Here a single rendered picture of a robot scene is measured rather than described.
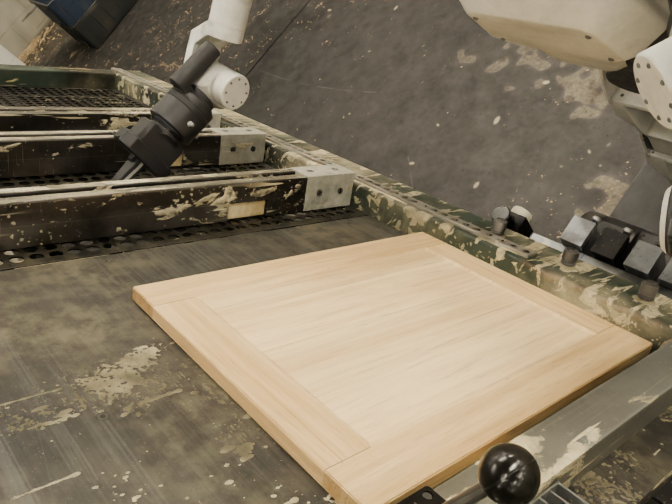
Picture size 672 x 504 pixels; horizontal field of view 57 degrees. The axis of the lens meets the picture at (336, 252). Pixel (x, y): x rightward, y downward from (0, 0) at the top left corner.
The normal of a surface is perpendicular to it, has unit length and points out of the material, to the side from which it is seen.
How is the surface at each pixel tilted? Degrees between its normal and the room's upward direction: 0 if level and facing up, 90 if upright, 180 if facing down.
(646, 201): 0
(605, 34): 101
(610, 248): 0
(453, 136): 0
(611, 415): 51
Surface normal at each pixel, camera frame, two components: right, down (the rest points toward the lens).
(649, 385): 0.15, -0.91
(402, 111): -0.48, -0.46
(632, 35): 0.15, 0.91
